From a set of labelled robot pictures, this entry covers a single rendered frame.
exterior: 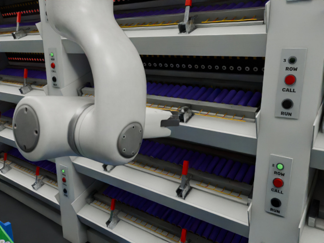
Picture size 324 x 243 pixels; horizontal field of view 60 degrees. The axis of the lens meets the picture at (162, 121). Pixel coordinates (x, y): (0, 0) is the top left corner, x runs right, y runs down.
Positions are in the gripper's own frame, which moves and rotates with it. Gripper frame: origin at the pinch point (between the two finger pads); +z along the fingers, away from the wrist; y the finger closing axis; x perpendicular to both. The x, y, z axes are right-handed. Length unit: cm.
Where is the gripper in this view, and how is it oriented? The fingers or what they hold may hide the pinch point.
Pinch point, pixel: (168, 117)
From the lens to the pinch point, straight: 60.6
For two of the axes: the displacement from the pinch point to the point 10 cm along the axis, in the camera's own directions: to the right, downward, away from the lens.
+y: 8.1, 1.5, -5.6
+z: 5.8, -0.6, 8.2
